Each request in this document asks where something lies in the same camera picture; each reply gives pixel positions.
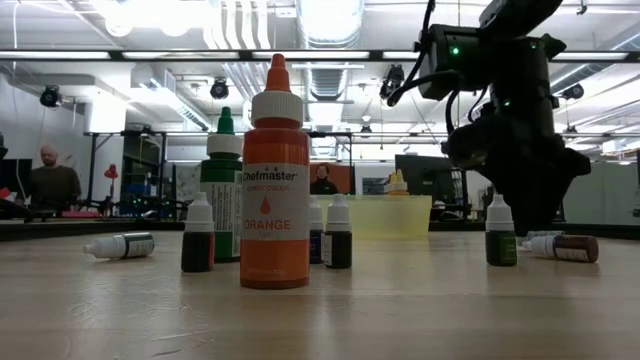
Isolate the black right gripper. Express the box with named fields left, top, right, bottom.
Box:
left=442, top=117, right=594, bottom=236

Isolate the dark blue bottle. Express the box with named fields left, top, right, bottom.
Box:
left=82, top=231, right=156, bottom=260

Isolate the small brown food colouring bottle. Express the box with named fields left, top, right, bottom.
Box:
left=522, top=233, right=600, bottom=264

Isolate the small green food colouring bottle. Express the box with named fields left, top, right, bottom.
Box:
left=485, top=192, right=518, bottom=267

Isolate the small black food colouring bottle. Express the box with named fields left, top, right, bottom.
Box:
left=323, top=193, right=353, bottom=270

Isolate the small blue food colouring bottle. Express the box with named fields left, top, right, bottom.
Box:
left=308, top=195, right=325, bottom=265

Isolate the large orange food colouring bottle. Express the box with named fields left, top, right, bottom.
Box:
left=239, top=52, right=311, bottom=290

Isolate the large green food colouring bottle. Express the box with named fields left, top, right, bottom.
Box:
left=199, top=105, right=245, bottom=264

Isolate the small red food colouring bottle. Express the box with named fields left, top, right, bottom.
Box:
left=180, top=191, right=216, bottom=274

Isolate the black computer monitor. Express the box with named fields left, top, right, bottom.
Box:
left=394, top=153, right=454, bottom=201

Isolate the yellow translucent plastic bin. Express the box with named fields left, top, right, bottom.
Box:
left=314, top=193, right=433, bottom=240

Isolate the orange partition panel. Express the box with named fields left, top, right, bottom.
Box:
left=308, top=162, right=356, bottom=196

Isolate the person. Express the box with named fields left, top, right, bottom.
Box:
left=309, top=163, right=340, bottom=196
left=27, top=144, right=83, bottom=211

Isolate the black metal rack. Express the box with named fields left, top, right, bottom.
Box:
left=88, top=130, right=169, bottom=221

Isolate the green partition wall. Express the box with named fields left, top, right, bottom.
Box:
left=574, top=160, right=640, bottom=224

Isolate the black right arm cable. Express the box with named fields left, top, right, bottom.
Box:
left=387, top=0, right=461, bottom=136

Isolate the black overhead frame beam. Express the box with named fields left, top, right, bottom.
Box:
left=0, top=48, right=640, bottom=63

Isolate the black metal table frame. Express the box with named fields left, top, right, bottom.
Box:
left=0, top=218, right=640, bottom=242

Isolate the black wall screen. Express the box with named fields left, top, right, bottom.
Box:
left=0, top=158, right=34, bottom=194

